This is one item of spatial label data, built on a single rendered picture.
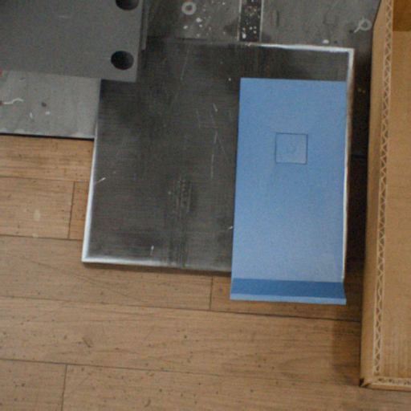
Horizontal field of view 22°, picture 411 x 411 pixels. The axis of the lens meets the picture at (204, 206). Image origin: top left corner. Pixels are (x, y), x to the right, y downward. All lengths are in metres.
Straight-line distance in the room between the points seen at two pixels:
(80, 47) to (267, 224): 0.26
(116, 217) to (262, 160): 0.10
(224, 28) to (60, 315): 0.23
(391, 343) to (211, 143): 0.17
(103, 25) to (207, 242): 0.26
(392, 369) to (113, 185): 0.21
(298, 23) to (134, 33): 0.31
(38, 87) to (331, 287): 0.25
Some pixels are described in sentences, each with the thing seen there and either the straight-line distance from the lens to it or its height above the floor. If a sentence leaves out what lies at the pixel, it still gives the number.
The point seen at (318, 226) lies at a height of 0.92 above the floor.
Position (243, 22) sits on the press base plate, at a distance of 0.74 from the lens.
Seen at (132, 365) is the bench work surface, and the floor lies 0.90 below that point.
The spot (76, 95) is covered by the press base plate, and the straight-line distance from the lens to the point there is 0.73.
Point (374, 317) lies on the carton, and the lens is 0.62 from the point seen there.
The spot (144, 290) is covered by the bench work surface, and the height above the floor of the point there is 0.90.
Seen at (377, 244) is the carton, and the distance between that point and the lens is 0.63.
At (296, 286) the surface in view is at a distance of 0.65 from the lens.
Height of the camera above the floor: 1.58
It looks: 75 degrees down
